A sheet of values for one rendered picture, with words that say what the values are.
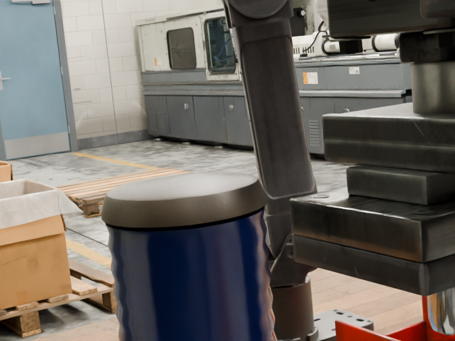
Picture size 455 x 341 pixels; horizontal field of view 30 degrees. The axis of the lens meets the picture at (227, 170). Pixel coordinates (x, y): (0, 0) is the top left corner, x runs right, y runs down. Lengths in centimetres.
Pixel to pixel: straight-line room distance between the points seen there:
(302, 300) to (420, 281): 50
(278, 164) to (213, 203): 68
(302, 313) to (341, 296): 20
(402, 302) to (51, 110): 1074
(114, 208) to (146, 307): 2
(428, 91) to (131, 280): 29
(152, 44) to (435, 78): 1123
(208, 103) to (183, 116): 75
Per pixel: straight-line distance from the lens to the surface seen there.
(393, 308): 104
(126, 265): 19
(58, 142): 1172
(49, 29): 1171
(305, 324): 91
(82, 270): 450
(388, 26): 44
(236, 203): 19
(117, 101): 1202
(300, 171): 87
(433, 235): 40
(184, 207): 18
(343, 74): 798
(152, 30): 1162
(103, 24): 1199
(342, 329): 82
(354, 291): 111
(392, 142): 45
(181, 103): 1099
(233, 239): 19
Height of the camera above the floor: 123
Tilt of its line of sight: 8 degrees down
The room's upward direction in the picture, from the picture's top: 5 degrees counter-clockwise
